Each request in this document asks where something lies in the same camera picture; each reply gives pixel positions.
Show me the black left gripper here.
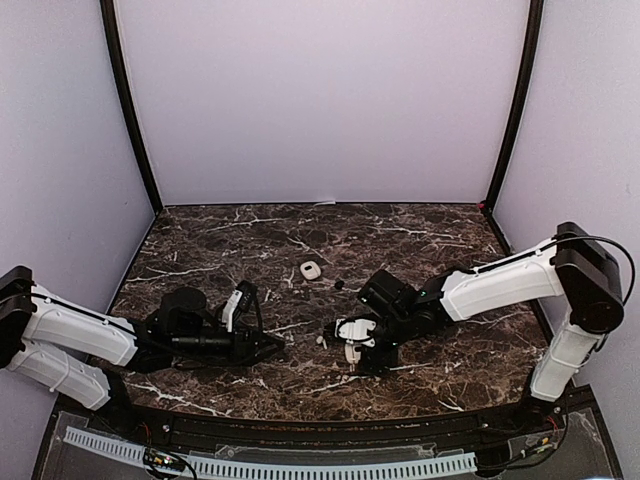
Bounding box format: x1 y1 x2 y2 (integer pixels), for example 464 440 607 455
171 320 285 368

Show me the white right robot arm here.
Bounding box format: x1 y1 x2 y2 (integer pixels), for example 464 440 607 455
332 222 633 434

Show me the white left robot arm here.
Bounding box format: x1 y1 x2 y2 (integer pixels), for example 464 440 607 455
1 266 284 436

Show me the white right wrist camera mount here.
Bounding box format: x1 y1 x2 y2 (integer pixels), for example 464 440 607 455
334 317 377 372

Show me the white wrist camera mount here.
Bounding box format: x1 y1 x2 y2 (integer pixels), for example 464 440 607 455
221 288 245 333
334 317 377 372

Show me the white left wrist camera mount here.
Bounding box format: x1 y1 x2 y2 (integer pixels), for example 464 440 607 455
221 288 245 333

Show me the black front table rail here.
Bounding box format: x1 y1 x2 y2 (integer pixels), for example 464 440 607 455
125 373 599 450

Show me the white slotted cable duct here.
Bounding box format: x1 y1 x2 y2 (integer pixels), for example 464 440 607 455
63 427 477 479

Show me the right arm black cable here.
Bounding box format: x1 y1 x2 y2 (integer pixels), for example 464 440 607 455
459 235 637 361

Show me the left black frame post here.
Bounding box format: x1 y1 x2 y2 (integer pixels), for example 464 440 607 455
99 0 164 215

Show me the black frame post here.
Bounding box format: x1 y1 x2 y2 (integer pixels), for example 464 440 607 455
482 0 545 217
99 0 164 215

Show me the right black frame post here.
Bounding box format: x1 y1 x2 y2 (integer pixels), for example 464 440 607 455
482 0 545 217

